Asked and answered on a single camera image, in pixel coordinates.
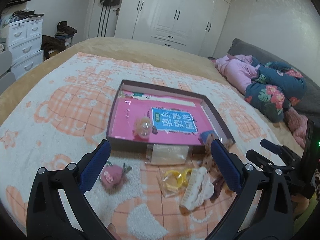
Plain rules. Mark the blue floral quilt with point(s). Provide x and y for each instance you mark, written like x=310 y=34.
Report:
x=277 y=87

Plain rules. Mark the white drawer cabinet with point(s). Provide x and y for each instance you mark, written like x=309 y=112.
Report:
x=24 y=39

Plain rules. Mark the dark red hair clip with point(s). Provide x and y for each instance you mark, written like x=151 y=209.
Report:
x=219 y=185

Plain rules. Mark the white claw hair clip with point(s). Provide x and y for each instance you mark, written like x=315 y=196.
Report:
x=199 y=189

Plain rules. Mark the yellow rings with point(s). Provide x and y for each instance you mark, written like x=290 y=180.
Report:
x=173 y=179

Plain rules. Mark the grey chair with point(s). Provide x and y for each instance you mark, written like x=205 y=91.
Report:
x=7 y=78

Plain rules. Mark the blue small packet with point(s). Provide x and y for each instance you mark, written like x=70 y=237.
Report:
x=204 y=136

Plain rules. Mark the pink jacket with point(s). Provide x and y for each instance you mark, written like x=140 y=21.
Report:
x=237 y=70

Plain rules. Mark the white wardrobe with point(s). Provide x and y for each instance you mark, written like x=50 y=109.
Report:
x=193 y=26

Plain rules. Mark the white door with bags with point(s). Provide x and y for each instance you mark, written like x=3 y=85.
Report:
x=101 y=20

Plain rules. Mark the person's right hand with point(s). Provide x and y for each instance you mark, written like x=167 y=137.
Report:
x=302 y=204

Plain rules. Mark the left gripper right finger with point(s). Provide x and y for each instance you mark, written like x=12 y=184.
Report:
x=262 y=207

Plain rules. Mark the pink children's book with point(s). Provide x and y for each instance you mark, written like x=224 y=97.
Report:
x=179 y=120

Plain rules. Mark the beige sheer bow hair clip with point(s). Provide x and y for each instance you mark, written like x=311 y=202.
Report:
x=208 y=161

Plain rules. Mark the person's left hand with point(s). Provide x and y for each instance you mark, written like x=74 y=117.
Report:
x=112 y=229

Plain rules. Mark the dark clothes pile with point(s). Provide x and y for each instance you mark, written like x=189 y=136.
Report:
x=63 y=33

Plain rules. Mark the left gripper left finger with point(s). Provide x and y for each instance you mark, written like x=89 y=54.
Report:
x=46 y=216

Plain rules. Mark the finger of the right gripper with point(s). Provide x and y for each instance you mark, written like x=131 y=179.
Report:
x=275 y=149
x=260 y=161

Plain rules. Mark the brown shallow cardboard box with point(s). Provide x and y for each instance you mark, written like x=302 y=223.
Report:
x=222 y=131

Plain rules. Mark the clear tape patch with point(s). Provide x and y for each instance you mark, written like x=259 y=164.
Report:
x=166 y=155

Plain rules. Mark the tan bed cover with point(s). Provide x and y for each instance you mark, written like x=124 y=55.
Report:
x=118 y=49

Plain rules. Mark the pink fluffy pompom clip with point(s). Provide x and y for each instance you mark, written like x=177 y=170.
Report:
x=113 y=176

